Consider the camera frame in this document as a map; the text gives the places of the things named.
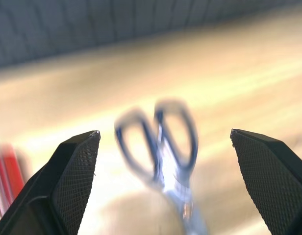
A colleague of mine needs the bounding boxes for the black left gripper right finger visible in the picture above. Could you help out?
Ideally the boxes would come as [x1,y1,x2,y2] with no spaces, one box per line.
[229,128,302,235]

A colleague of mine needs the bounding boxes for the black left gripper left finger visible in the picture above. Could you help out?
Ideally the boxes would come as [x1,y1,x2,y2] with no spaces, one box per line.
[0,130,101,235]

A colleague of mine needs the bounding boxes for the red handled tool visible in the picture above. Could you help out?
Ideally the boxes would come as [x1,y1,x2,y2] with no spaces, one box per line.
[0,144,28,218]

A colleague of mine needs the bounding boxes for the blue handled scissors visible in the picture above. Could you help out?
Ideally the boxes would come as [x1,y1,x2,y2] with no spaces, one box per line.
[114,99,209,235]

